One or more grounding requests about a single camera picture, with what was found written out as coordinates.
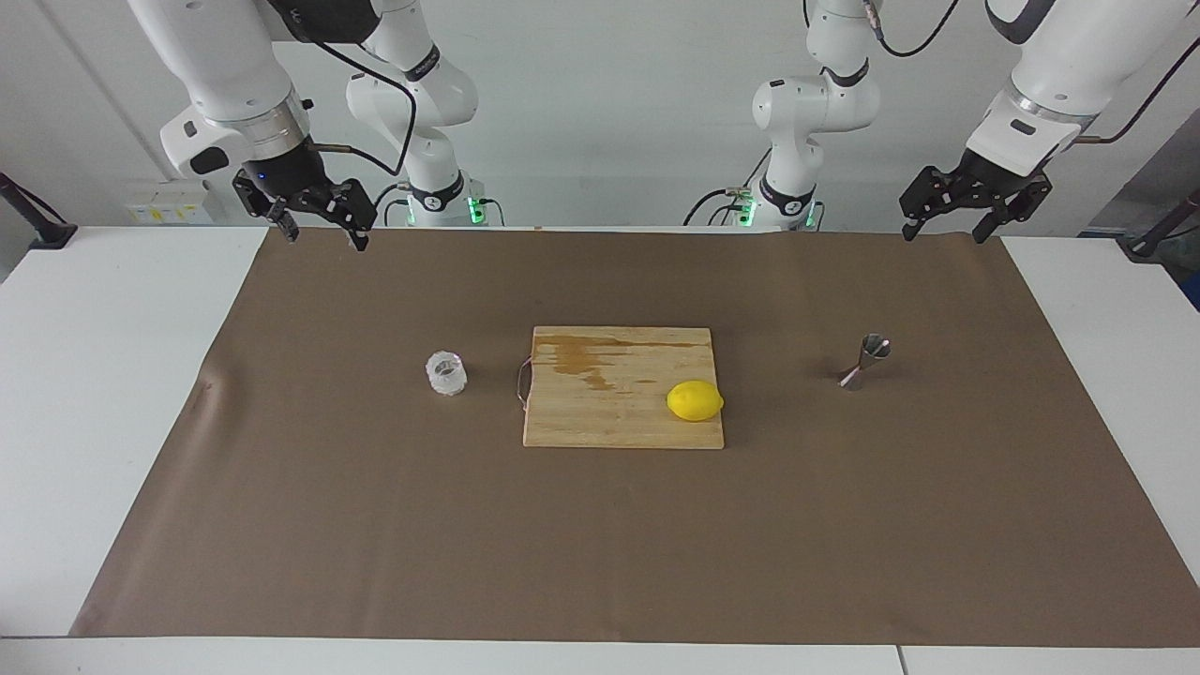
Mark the yellow lemon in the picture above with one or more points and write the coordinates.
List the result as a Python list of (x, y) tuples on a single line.
[(695, 401)]

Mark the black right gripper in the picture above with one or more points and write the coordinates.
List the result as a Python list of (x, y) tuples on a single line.
[(286, 173)]

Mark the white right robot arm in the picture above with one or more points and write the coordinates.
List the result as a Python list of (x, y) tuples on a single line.
[(234, 66)]

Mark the brown paper table mat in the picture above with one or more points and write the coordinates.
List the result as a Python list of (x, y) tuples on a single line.
[(844, 525)]

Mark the clear faceted glass cup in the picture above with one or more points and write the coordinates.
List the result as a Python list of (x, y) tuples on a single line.
[(447, 373)]

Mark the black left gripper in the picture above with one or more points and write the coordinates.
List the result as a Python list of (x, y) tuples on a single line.
[(994, 178)]

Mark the wooden cutting board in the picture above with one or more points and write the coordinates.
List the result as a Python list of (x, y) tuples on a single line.
[(609, 417)]

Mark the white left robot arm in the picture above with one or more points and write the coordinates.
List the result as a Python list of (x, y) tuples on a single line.
[(1059, 66)]

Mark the black camera stand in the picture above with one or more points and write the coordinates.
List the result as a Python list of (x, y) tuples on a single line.
[(42, 230), (1148, 244)]

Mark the steel double jigger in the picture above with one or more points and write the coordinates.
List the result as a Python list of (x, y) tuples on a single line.
[(867, 361)]

